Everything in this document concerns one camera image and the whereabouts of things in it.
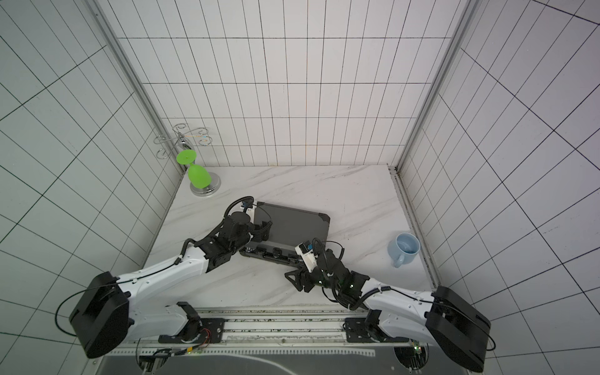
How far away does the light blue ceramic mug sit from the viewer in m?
0.84

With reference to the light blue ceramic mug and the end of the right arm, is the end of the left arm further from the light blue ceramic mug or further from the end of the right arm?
the light blue ceramic mug

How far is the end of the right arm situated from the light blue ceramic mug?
280 mm

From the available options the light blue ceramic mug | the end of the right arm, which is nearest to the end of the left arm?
the end of the right arm

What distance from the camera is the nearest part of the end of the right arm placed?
1.97 ft
